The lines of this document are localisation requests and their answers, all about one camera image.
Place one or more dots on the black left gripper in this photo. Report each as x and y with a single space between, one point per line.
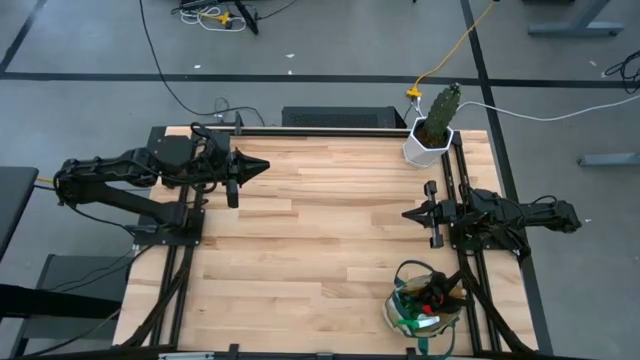
232 190

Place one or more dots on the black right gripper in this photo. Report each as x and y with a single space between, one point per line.
445 214

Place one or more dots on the red and black garden glove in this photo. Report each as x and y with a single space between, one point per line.
434 304

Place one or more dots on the green spray bottle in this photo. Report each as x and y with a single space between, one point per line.
406 315

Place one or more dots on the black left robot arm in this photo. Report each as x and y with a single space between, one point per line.
110 167

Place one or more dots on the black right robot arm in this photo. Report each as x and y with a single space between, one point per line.
540 217

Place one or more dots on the white plant pot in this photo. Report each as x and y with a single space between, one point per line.
417 152

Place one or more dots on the black computer case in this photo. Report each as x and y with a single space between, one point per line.
340 117

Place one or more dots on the grey desk leg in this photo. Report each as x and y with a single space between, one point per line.
610 160
575 29

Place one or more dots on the grey stand base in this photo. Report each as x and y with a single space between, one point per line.
75 270

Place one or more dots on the black desk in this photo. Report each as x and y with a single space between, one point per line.
15 200

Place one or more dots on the black aluminium table frame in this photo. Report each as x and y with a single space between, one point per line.
300 133

